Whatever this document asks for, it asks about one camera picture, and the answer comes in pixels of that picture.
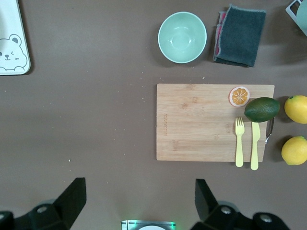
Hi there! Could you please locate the white wire cup rack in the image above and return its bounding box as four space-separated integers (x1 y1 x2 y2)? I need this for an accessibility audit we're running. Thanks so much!
285 0 307 20

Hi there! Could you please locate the mint green bowl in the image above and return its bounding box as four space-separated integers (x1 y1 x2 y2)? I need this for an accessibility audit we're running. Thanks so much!
157 11 208 64

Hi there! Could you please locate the cream bear print tray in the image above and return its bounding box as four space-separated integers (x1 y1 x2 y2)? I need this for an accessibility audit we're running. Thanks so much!
0 0 31 76

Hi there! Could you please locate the yellow lemon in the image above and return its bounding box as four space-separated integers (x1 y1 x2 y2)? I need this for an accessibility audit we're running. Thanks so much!
281 136 307 166
284 95 307 125

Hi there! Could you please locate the wooden cutting board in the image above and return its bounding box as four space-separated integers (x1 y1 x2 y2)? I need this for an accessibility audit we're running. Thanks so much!
155 83 275 162

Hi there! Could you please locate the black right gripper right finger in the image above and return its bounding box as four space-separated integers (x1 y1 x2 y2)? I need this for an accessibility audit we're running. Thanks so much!
191 178 291 230

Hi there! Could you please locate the yellow plastic knife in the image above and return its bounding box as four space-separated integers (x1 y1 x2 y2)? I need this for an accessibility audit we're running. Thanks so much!
250 121 261 171

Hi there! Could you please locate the yellow plastic fork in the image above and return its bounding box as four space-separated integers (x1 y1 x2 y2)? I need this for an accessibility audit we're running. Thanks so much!
235 117 245 168

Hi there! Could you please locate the dark grey folded cloth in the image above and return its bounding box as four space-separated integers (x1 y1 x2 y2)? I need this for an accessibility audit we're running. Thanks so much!
213 3 267 68

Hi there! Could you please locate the pale green cup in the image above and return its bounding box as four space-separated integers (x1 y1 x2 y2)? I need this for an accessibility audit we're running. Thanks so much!
296 2 307 36

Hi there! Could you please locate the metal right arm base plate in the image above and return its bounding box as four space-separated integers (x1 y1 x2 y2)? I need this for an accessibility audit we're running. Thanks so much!
120 219 177 230

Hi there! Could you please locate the orange slice toy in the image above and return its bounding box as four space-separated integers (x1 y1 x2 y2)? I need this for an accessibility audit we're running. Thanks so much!
228 86 251 108

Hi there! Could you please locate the dark green avocado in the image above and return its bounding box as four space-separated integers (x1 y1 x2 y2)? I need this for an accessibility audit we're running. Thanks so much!
244 97 281 123

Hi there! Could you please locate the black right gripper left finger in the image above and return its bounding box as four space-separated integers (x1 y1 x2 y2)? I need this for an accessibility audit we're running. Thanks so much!
0 177 87 230

